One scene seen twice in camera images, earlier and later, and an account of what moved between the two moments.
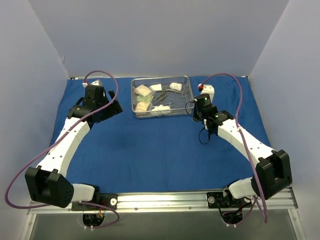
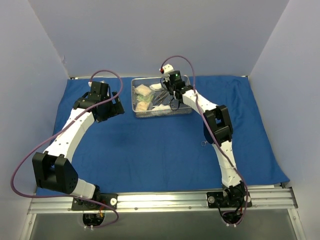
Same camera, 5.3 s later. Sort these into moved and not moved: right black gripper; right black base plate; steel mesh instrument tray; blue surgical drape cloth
Moved: right black gripper
Not moved: right black base plate; blue surgical drape cloth; steel mesh instrument tray
